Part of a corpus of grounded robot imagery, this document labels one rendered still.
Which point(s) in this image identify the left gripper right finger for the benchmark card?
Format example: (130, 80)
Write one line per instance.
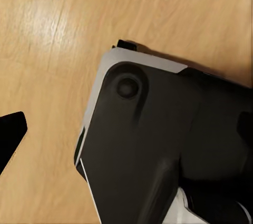
(245, 128)

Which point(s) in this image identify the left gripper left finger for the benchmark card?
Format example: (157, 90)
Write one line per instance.
(12, 129)

